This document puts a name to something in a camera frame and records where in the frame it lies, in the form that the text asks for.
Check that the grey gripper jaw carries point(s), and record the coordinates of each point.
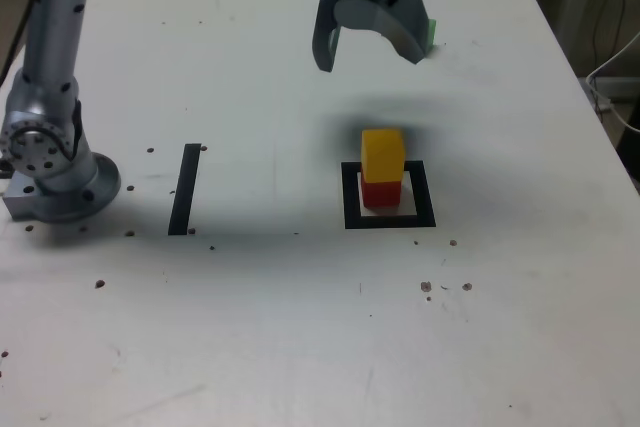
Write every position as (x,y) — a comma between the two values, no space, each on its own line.
(324,42)
(400,22)

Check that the green cube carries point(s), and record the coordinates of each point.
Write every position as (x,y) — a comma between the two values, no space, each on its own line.
(432,37)

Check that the yellow cube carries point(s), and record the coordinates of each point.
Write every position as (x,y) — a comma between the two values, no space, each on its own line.
(382,157)

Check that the red cube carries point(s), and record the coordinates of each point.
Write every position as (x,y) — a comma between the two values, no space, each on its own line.
(381,194)

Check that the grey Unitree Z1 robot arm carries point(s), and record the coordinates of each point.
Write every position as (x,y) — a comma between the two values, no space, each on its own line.
(55,97)

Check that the black tape square outline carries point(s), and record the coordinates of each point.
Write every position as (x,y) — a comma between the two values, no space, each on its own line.
(350,197)

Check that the black tape strip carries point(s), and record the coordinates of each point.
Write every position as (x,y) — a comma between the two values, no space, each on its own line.
(184,192)

